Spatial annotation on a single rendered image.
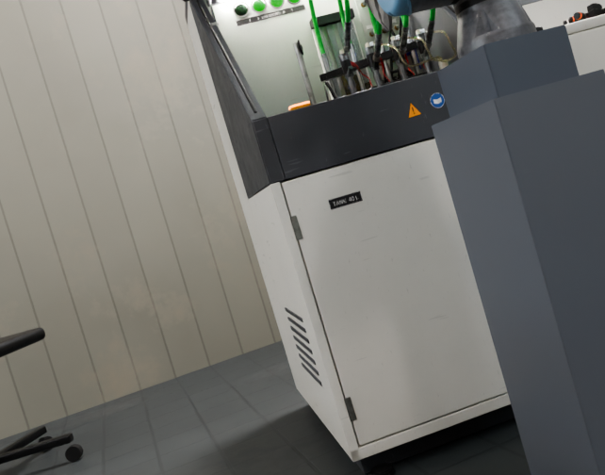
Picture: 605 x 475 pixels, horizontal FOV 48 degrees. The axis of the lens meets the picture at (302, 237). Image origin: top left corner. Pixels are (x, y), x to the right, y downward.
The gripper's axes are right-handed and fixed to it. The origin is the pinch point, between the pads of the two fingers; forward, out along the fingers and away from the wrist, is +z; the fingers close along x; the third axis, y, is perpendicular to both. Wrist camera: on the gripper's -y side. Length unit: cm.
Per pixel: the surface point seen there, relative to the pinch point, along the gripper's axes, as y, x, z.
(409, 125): 14.1, 29.6, 18.8
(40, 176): -86, 262, -26
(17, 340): -107, 164, 49
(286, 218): -23, 34, 32
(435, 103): 22.5, 28.6, 15.1
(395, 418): -11, 33, 88
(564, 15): 82, 46, -2
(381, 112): 8.0, 30.3, 13.7
